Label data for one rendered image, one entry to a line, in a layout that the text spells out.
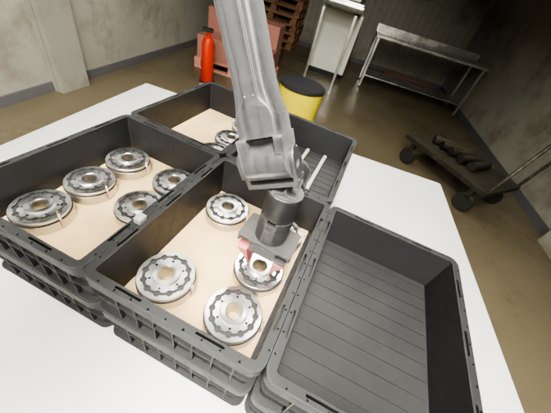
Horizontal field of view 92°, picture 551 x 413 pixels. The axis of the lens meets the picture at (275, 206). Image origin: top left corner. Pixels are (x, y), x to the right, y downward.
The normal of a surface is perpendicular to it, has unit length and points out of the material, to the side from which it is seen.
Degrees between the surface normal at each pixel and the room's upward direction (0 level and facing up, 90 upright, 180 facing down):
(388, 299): 0
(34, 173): 90
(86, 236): 0
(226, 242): 0
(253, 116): 78
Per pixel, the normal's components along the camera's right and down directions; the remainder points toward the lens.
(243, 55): -0.32, 0.40
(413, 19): -0.26, 0.62
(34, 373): 0.22, -0.71
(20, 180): 0.90, 0.41
